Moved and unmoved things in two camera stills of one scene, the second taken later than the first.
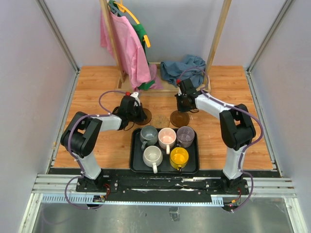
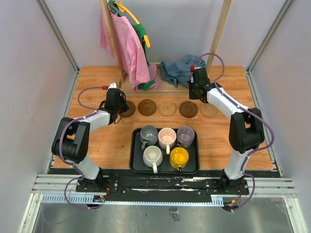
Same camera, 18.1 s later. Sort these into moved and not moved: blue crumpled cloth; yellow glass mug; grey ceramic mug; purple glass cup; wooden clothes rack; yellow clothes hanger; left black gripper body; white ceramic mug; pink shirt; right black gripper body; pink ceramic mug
Moved: left black gripper body; right black gripper body
Not moved: wooden clothes rack; white ceramic mug; grey ceramic mug; purple glass cup; pink ceramic mug; yellow clothes hanger; pink shirt; blue crumpled cloth; yellow glass mug
